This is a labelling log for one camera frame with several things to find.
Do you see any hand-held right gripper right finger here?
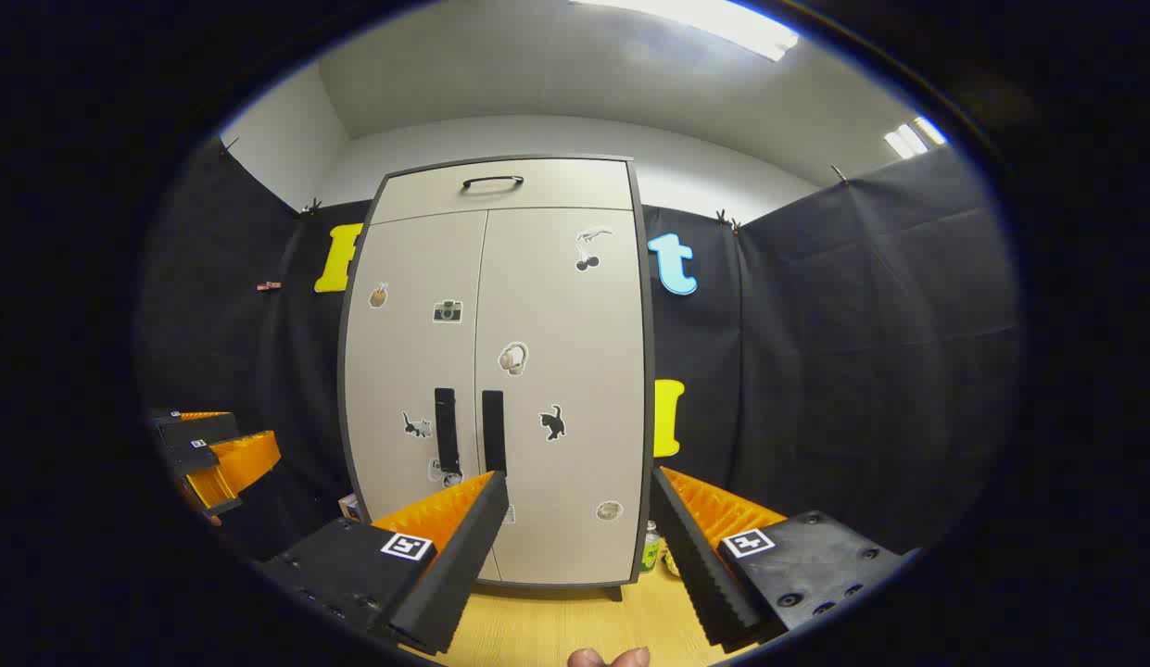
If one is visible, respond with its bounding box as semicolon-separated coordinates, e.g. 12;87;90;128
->
651;466;923;649

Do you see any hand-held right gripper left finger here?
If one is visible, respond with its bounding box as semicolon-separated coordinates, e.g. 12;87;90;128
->
259;470;511;657

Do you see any black door handle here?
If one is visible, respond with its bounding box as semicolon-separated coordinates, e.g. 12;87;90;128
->
482;390;508;475
434;387;461;476

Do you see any beige cabinet door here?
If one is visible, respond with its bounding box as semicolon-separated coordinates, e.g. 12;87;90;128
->
343;210;488;583
475;208;648;586

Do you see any beige double-door shoe cabinet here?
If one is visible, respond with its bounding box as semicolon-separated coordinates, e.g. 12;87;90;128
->
338;154;656;603

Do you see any beige cabinet drawer front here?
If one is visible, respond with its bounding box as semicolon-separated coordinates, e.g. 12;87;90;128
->
371;159;634;225

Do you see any black backdrop cloth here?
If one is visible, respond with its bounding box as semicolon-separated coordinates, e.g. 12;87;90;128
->
139;139;1020;566

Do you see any small ceiling light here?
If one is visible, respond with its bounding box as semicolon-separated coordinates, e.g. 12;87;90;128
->
885;116;946;158

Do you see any long ceiling light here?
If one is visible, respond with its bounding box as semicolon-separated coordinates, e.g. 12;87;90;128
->
575;0;800;61

